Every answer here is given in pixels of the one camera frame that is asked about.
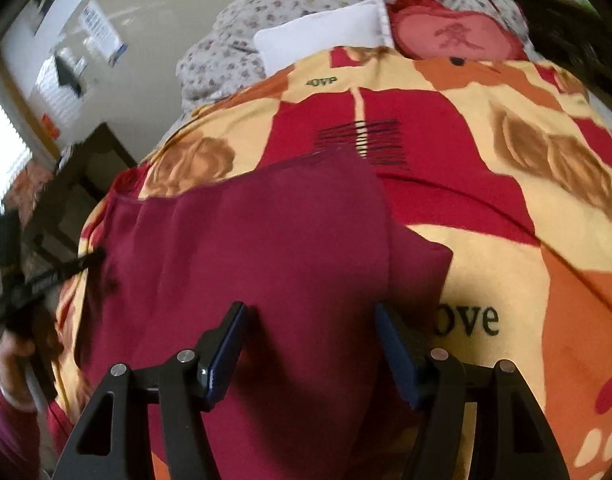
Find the printed orange yellow blanket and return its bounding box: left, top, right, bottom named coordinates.
left=51, top=45, right=612, bottom=480

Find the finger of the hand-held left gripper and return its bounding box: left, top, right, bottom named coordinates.
left=61, top=249, right=107, bottom=281

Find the dark wooden cabinet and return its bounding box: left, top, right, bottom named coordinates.
left=16, top=122, right=139, bottom=281

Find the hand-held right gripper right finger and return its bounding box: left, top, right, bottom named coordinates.
left=375, top=302, right=570, bottom=480

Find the maroon fleece garment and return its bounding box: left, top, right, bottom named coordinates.
left=78, top=147, right=454, bottom=480

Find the window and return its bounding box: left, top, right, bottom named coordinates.
left=0, top=67, right=34, bottom=211

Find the dark carved wooden headboard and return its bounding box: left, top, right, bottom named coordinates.
left=490, top=0, right=612, bottom=126

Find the dark hanging cloth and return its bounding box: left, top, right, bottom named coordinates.
left=53, top=52, right=84, bottom=98

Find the wall calendar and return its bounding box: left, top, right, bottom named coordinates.
left=78, top=0, right=127, bottom=66

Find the white pillow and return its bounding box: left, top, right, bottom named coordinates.
left=253, top=0, right=394, bottom=73

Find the person's left hand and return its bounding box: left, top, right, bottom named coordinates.
left=0, top=330, right=39, bottom=411

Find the red heart pillow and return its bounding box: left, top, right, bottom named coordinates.
left=388, top=0, right=529, bottom=61

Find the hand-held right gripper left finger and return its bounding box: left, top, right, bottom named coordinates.
left=48, top=301, right=251, bottom=480

